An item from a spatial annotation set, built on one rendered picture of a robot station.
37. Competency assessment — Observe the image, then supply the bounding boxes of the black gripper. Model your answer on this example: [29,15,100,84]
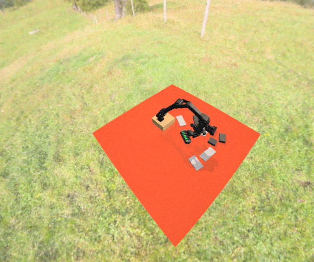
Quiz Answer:
[187,126,206,138]

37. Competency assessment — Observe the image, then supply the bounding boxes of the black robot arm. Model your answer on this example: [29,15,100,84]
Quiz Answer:
[156,99,214,133]

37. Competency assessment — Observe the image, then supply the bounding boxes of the dark grey switch panel with green rocker switches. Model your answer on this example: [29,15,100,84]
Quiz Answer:
[180,130,191,144]

